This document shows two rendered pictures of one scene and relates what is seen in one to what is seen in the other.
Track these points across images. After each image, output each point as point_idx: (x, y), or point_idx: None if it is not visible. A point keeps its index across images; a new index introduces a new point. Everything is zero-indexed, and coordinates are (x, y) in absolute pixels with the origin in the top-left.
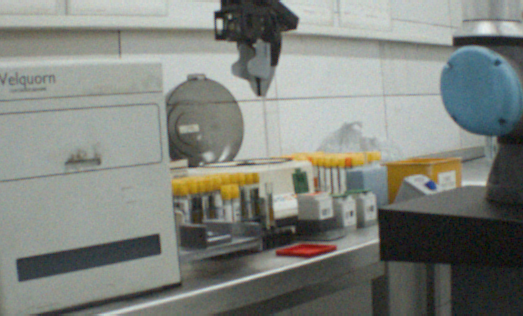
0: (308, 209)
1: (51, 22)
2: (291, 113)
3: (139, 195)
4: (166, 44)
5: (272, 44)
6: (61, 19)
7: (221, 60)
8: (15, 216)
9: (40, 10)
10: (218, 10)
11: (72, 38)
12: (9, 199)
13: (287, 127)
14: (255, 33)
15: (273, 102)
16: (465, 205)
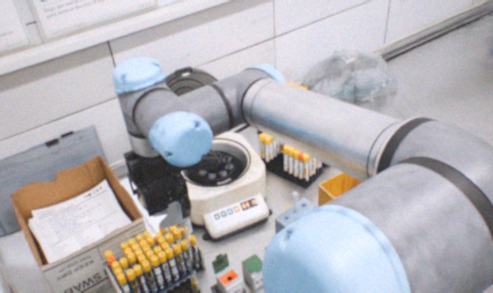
0: (222, 288)
1: (23, 63)
2: (288, 43)
3: None
4: (159, 30)
5: (181, 207)
6: (33, 58)
7: (218, 24)
8: None
9: (10, 46)
10: (129, 177)
11: (56, 58)
12: None
13: (283, 55)
14: (161, 207)
15: (271, 41)
16: None
